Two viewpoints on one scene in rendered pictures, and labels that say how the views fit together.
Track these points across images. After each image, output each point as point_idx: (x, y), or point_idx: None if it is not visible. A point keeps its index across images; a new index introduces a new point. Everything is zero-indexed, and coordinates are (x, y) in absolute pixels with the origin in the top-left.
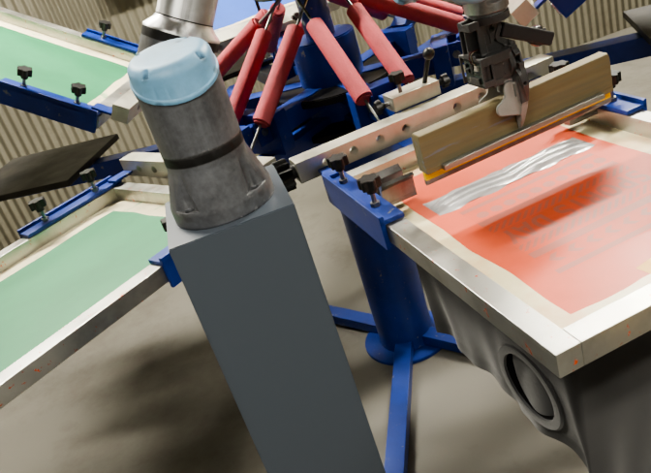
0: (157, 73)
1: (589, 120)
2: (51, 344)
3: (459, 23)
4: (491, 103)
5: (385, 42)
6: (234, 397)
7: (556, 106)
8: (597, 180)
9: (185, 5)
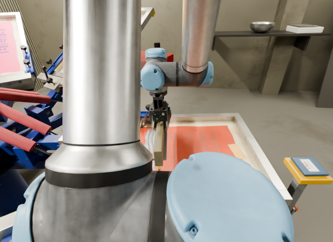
0: (292, 224)
1: (142, 122)
2: None
3: (154, 96)
4: (162, 126)
5: (24, 115)
6: None
7: None
8: (180, 139)
9: (137, 122)
